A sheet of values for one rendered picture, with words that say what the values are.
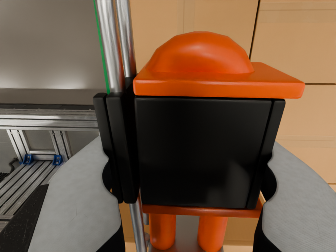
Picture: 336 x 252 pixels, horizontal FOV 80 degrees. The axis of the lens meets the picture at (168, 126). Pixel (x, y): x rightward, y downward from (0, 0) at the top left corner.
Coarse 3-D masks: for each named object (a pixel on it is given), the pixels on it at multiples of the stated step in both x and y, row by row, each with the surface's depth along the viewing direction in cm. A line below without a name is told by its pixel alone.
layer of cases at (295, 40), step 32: (160, 0) 55; (192, 0) 54; (224, 0) 54; (256, 0) 54; (288, 0) 53; (320, 0) 53; (160, 32) 58; (224, 32) 57; (256, 32) 57; (288, 32) 57; (320, 32) 56; (288, 64) 60; (320, 64) 60; (320, 96) 64; (288, 128) 70; (320, 128) 69; (320, 160) 75
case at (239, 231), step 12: (120, 204) 47; (132, 228) 41; (144, 228) 41; (228, 228) 41; (240, 228) 41; (252, 228) 41; (132, 240) 39; (228, 240) 38; (240, 240) 38; (252, 240) 38
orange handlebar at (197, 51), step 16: (192, 32) 10; (208, 32) 10; (160, 48) 10; (176, 48) 10; (192, 48) 9; (208, 48) 9; (224, 48) 9; (240, 48) 10; (160, 64) 10; (176, 64) 10; (192, 64) 10; (208, 64) 10; (224, 64) 10; (240, 64) 10; (160, 224) 15; (208, 224) 15; (224, 224) 15; (160, 240) 16; (208, 240) 16
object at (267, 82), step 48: (144, 96) 9; (192, 96) 9; (240, 96) 9; (288, 96) 9; (144, 144) 10; (192, 144) 10; (240, 144) 10; (144, 192) 12; (192, 192) 11; (240, 192) 11
